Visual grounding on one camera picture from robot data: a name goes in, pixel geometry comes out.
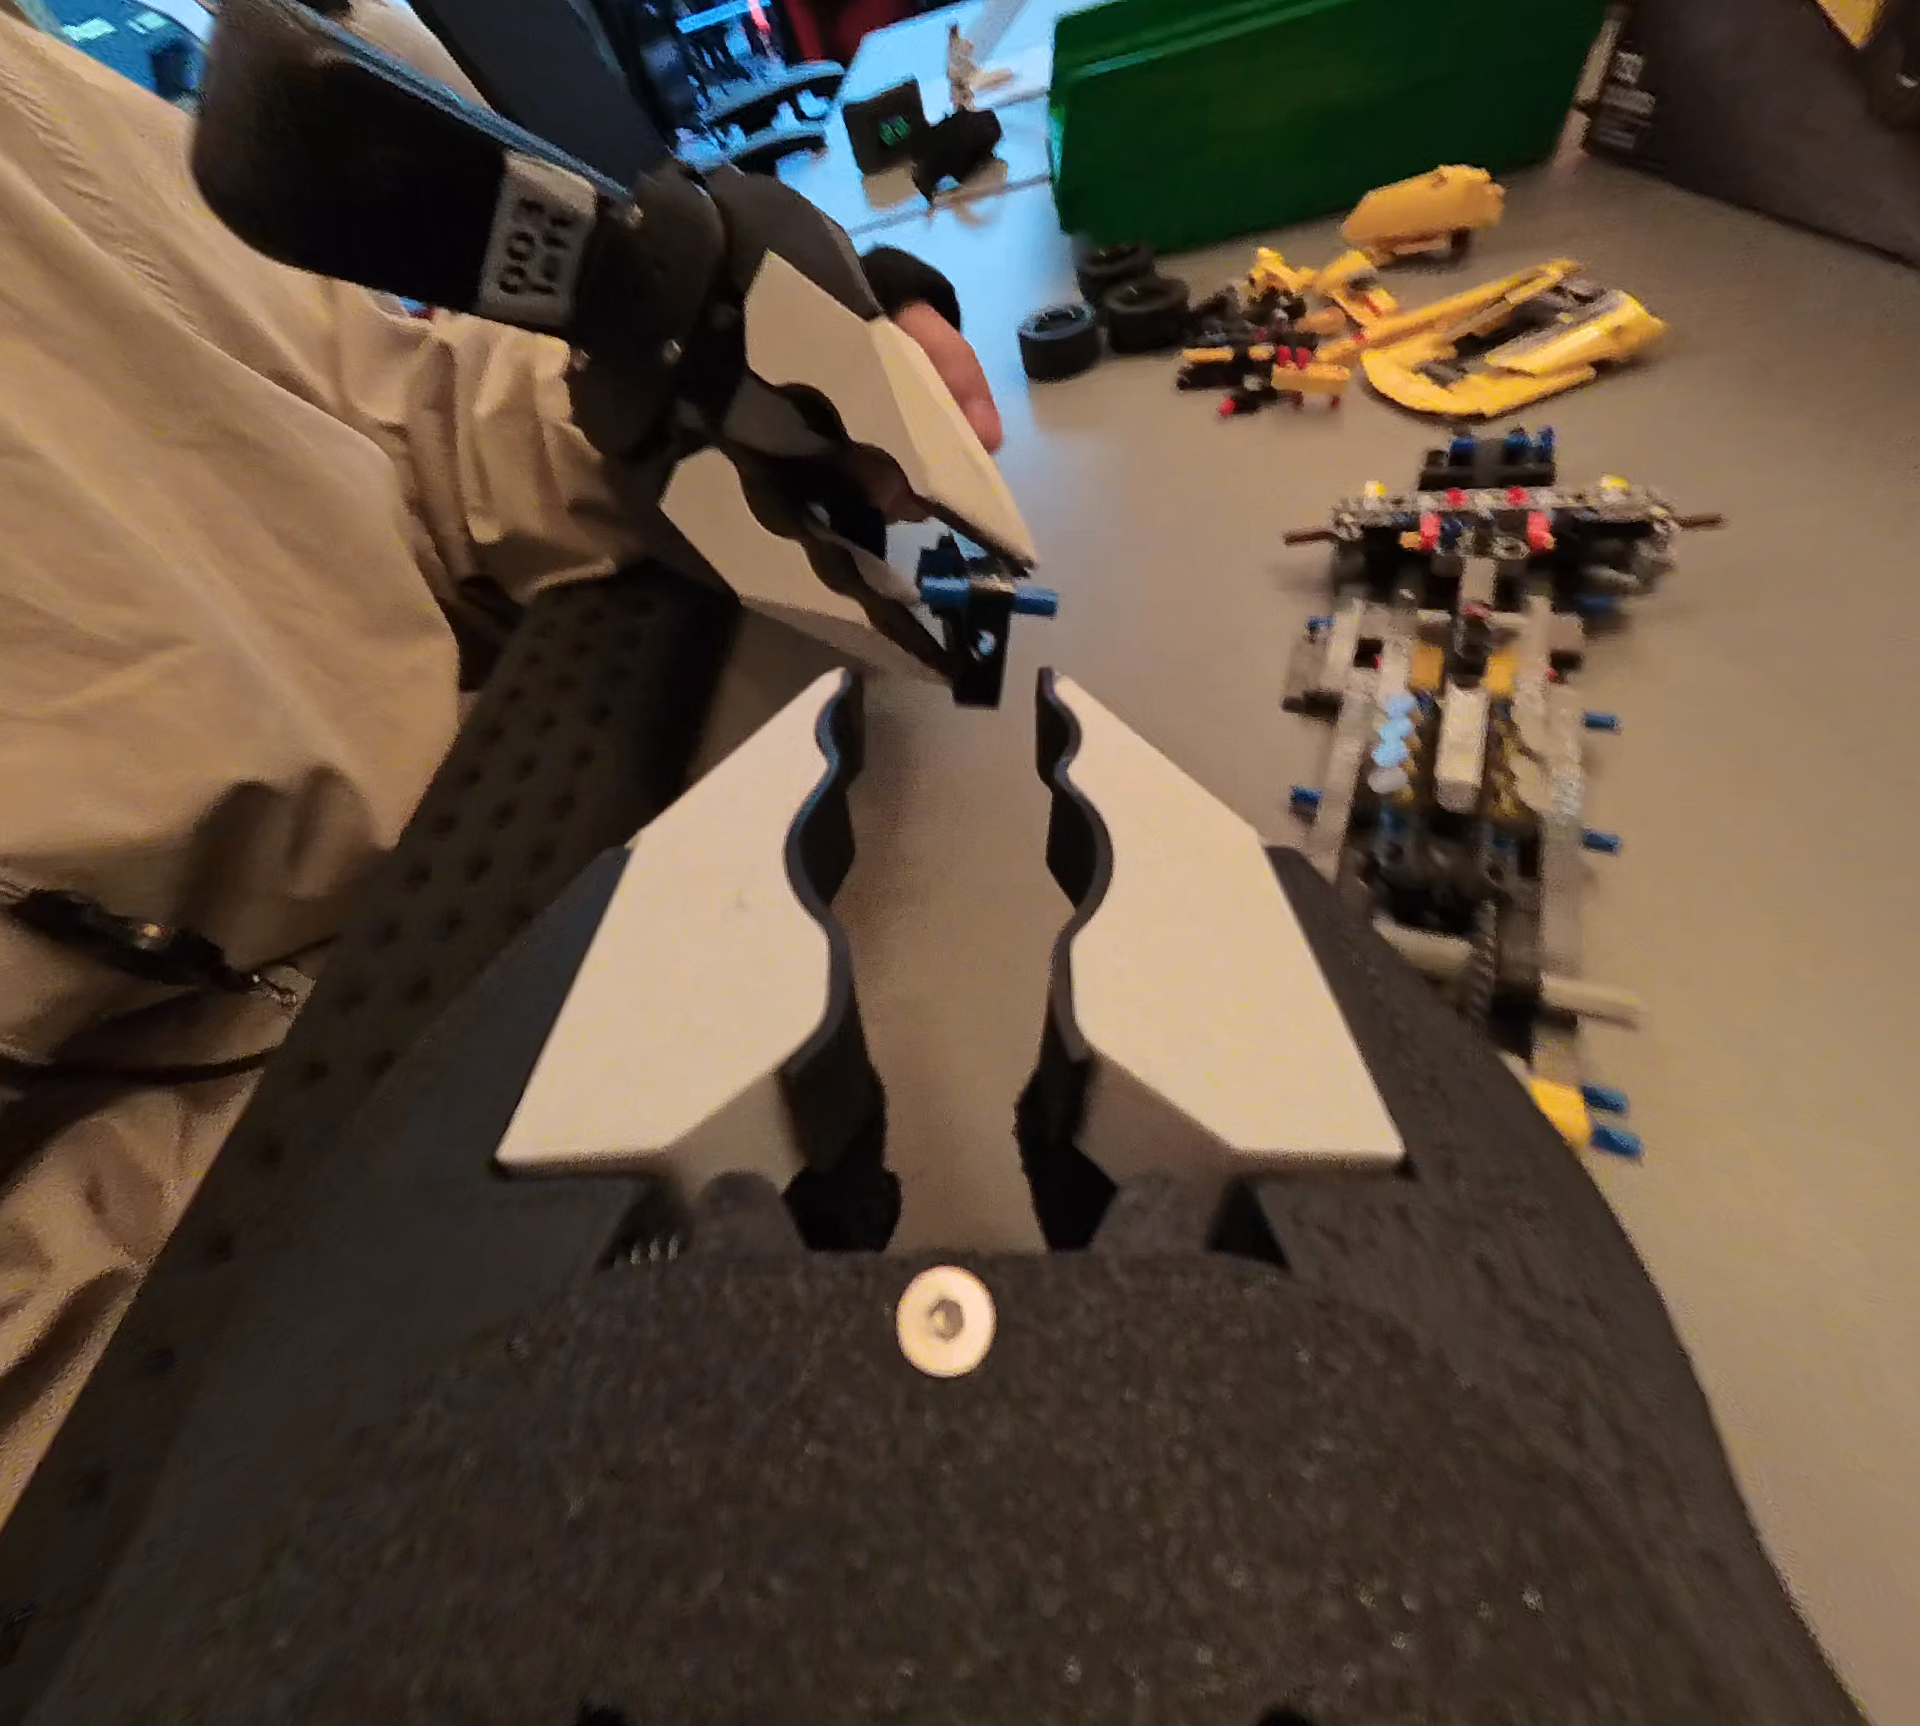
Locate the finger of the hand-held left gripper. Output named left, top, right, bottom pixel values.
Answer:
left=734, top=252, right=1041, bottom=576
left=656, top=451, right=967, bottom=687

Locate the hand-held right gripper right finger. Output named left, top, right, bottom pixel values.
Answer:
left=1016, top=670, right=1411, bottom=1237

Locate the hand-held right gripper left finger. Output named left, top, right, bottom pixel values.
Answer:
left=493, top=670, right=906, bottom=1226

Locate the black toy brick frame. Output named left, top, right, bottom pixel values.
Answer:
left=913, top=530, right=1062, bottom=713

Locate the person's left forearm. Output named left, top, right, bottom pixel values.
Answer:
left=323, top=287, right=678, bottom=626

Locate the grey desk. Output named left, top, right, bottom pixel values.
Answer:
left=674, top=0, right=1920, bottom=1726

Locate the person's left hand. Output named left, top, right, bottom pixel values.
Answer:
left=895, top=305, right=1007, bottom=457

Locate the large black office chair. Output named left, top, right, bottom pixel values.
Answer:
left=336, top=0, right=678, bottom=191

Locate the black perforated panel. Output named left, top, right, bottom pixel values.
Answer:
left=0, top=563, right=745, bottom=1609

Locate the black device with green lights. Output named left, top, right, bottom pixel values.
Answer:
left=841, top=73, right=932, bottom=178

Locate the toy car chassis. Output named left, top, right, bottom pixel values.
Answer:
left=1282, top=424, right=1725, bottom=1167

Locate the black yellow red toy subassembly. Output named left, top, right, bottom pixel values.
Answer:
left=1174, top=309, right=1356, bottom=420

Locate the yellow toy fender piece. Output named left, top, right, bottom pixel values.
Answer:
left=1338, top=162, right=1506, bottom=263

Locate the yellow toy car hood assembly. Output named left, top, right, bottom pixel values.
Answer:
left=1355, top=258, right=1671, bottom=424

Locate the toy car box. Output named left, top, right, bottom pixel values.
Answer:
left=1582, top=0, right=1920, bottom=266

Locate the black lanyard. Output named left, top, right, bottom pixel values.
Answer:
left=0, top=882, right=294, bottom=1099

